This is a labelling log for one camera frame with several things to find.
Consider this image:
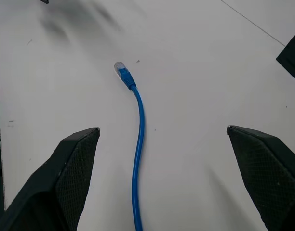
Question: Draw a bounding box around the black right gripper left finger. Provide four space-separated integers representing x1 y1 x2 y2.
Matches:
0 127 101 231

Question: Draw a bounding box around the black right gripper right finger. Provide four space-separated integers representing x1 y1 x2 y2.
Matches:
226 125 295 231

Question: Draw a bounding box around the blue ethernet cable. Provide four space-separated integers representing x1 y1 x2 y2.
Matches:
113 61 147 231

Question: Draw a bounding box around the black metal bracket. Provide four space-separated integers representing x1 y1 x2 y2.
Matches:
276 25 295 86

